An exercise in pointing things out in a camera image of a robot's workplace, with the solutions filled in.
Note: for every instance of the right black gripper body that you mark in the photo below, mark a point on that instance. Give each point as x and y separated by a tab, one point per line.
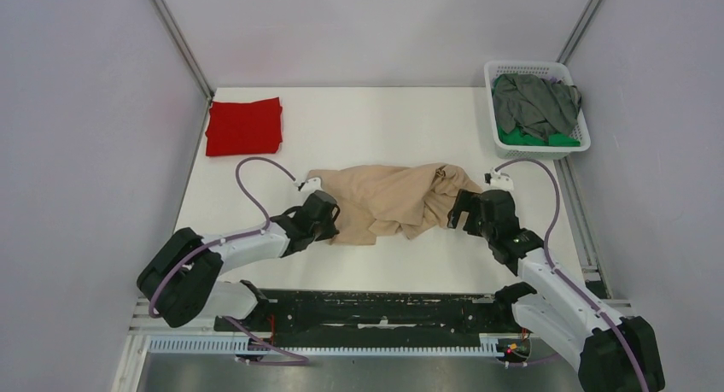
485	229

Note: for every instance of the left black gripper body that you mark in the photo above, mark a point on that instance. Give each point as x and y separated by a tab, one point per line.
324	231

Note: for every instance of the beige t shirt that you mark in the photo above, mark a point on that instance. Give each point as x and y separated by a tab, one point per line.
382	201

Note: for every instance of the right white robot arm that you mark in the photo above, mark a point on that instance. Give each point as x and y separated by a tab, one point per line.
608	350

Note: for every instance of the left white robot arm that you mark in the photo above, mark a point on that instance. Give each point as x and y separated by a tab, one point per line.
182	280

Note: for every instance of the green t shirt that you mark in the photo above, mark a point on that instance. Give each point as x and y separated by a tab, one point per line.
517	137

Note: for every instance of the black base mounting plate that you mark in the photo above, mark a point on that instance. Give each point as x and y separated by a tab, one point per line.
316	318

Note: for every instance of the grey t shirt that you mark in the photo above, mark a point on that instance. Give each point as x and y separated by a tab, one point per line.
540	107

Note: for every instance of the folded red t shirt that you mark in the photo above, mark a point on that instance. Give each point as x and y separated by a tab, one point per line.
249	128

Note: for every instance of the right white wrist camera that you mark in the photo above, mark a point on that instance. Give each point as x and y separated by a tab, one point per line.
499	181

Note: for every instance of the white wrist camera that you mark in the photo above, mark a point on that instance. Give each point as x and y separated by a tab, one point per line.
310	185
499	181

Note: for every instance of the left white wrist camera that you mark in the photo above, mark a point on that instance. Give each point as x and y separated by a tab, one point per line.
310	185

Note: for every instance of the right aluminium table rail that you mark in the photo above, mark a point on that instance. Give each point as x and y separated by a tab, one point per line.
585	244

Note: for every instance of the white slotted cable duct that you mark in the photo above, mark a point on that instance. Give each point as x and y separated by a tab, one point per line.
241	345

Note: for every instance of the right aluminium frame post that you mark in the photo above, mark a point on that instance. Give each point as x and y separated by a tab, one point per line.
580	28

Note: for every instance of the aluminium frame post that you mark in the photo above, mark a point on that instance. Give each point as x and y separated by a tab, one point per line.
580	28
175	33

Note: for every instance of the left aluminium frame post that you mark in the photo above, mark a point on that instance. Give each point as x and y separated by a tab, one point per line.
175	33

